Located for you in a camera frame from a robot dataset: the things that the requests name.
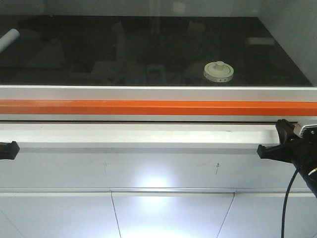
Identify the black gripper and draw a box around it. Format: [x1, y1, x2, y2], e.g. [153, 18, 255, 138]
[257, 119, 317, 183]

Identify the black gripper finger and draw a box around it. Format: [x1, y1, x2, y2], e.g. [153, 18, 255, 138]
[0, 141, 20, 160]

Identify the fume hood sash orange handle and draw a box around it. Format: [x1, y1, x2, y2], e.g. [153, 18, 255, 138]
[0, 85, 317, 123]

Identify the glass jar with cream lid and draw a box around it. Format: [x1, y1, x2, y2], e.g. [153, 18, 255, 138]
[203, 61, 234, 83]

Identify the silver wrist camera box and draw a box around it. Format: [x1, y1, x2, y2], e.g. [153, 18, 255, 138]
[294, 122, 317, 138]

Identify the black camera cable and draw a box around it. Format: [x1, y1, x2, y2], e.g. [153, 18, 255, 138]
[281, 167, 301, 238]

